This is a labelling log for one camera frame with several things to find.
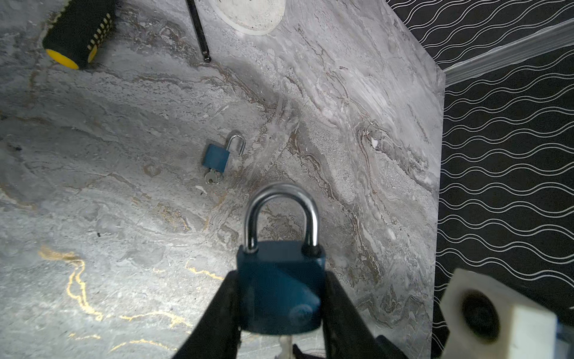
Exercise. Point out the black yellow screwdriver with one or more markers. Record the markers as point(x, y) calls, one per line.
point(78, 32)

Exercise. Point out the white tape roll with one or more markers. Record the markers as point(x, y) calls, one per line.
point(253, 17)

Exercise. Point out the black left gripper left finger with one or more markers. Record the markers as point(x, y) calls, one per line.
point(218, 333)

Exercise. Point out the small blue padlock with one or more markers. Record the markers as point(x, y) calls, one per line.
point(216, 157)

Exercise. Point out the black hex key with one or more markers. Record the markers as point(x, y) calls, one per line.
point(204, 48)

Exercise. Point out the large blue padlock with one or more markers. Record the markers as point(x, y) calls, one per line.
point(281, 283)

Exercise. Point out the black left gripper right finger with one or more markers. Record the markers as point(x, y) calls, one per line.
point(345, 333)

